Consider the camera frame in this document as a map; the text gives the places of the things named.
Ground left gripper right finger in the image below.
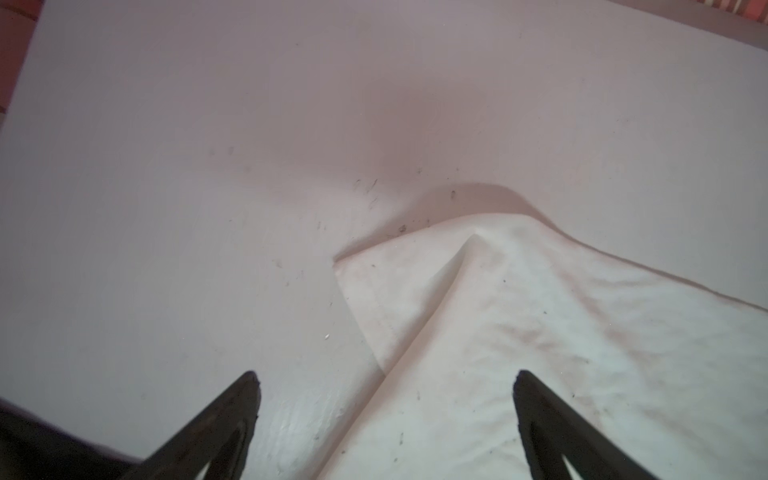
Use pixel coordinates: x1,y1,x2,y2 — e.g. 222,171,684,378
512,370,654,480

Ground white t shirt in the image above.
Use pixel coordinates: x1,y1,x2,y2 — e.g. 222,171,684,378
321,214,767,479

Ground folded black t shirt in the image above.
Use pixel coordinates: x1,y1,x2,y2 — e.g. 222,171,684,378
1,399,139,479

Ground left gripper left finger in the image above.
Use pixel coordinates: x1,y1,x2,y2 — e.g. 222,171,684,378
122,371,261,479

